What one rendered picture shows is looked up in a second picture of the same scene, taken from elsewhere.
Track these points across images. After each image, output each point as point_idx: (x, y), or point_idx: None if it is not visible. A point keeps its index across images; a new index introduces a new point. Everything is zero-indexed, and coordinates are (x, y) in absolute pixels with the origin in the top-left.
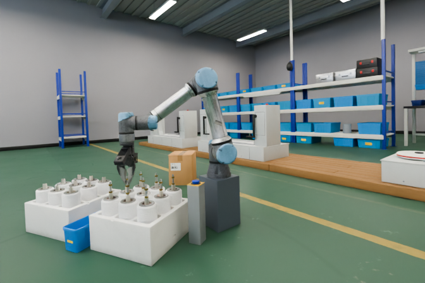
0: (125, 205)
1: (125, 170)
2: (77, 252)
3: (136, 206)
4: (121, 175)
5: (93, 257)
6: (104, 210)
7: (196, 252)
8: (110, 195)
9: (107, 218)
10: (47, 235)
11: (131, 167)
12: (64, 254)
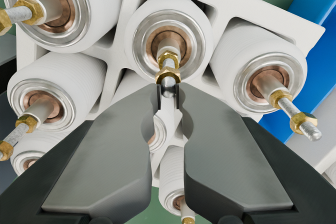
0: None
1: (183, 167)
2: None
3: None
4: (219, 110)
5: None
6: (270, 33)
7: None
8: (274, 83)
9: None
10: None
11: (52, 199)
12: None
